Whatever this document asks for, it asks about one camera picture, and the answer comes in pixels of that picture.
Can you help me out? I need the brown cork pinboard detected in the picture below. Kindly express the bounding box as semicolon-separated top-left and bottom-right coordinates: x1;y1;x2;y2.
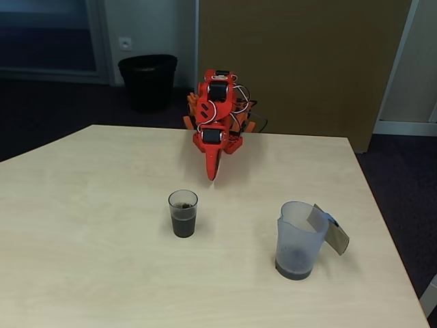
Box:
196;0;420;154

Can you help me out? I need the small clear drinking glass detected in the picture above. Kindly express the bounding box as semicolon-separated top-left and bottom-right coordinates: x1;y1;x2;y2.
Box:
167;189;199;239

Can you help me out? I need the black cable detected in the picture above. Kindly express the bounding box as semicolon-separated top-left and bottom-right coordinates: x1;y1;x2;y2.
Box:
238;97;270;133

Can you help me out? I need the black waste bin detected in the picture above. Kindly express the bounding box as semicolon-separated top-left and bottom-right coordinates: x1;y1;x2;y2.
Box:
117;54;178;113

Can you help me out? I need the glass door panel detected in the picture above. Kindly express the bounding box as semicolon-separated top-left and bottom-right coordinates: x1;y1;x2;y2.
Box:
0;0;112;85

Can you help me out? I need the orange table clamp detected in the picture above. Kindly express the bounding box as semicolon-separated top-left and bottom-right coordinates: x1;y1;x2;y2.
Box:
183;92;202;131
234;109;256;135

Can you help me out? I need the translucent plastic measuring jug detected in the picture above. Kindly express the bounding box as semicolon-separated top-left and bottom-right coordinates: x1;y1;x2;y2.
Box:
274;200;351;282

